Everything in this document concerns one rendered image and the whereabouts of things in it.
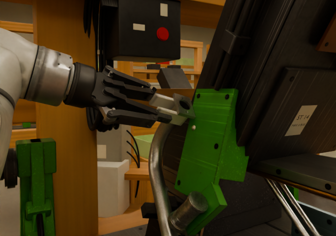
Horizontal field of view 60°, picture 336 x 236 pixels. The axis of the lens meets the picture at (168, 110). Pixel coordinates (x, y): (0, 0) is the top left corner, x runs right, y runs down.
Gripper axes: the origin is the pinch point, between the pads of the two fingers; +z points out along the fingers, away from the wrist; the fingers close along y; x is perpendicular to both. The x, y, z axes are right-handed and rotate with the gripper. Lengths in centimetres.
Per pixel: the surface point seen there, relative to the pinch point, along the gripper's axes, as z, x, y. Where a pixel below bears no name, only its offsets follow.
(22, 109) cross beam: -24.0, 29.2, 17.5
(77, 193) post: -7.1, 35.3, -1.5
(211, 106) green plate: 4.4, -7.2, -3.9
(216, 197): 4.3, -1.6, -19.5
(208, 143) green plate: 4.5, -3.5, -9.8
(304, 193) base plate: 70, 21, -1
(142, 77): 282, 419, 570
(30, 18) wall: -18, 548, 858
